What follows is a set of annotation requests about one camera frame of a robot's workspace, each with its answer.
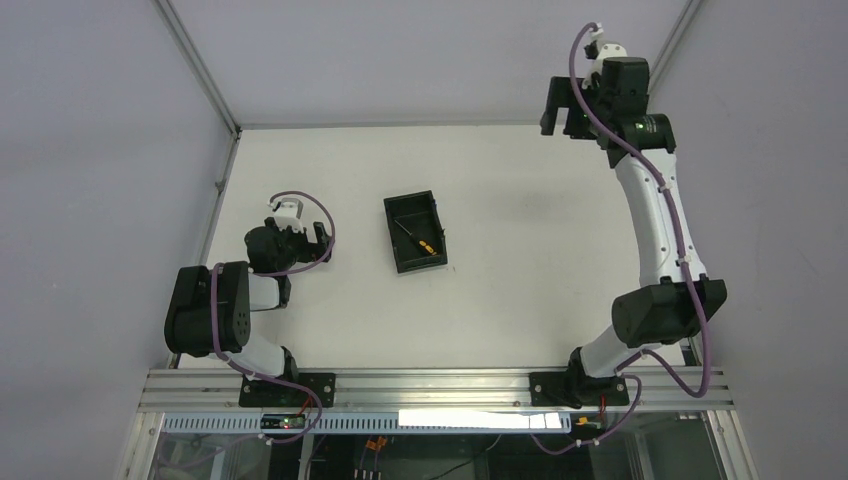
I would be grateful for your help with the black plastic bin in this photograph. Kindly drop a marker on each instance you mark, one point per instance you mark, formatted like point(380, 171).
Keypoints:
point(418, 212)

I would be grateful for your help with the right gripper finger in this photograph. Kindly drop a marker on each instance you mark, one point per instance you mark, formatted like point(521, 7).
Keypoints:
point(558, 97)
point(578, 126)

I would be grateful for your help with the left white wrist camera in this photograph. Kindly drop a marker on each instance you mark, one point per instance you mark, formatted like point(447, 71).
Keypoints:
point(287, 216)

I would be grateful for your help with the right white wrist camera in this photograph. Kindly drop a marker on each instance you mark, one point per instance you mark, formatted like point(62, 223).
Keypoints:
point(598, 51)

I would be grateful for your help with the white label strip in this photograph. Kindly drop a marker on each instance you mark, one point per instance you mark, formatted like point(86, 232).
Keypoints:
point(482, 420)

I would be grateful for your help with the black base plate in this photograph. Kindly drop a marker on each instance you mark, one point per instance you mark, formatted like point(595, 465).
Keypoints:
point(572, 389)
point(264, 394)

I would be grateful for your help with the grey slotted cable duct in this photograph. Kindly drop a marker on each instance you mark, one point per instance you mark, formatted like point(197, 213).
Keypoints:
point(329, 423)

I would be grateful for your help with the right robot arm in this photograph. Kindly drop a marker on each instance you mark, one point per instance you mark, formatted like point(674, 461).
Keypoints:
point(676, 297)

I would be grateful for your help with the aluminium rail frame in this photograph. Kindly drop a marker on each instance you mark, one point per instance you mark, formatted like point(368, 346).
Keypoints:
point(216, 390)

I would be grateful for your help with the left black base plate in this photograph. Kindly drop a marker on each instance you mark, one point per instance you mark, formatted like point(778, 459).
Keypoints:
point(264, 394)

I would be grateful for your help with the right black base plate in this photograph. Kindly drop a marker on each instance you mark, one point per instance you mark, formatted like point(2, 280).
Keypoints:
point(572, 389)

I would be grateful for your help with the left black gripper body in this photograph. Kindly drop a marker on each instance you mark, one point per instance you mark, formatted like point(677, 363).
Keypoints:
point(312, 240)

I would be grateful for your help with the yellow black screwdriver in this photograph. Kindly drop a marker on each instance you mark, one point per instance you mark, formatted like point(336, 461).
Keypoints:
point(421, 244)

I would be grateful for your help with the small green circuit board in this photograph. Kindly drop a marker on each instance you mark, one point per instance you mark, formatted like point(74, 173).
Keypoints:
point(280, 422)

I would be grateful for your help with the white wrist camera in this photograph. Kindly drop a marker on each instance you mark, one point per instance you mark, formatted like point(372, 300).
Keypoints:
point(287, 216)
point(598, 51)

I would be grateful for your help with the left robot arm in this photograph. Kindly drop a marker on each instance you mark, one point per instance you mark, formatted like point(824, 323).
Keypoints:
point(210, 309)

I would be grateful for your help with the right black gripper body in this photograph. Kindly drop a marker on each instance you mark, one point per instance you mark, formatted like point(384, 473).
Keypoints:
point(565, 105)

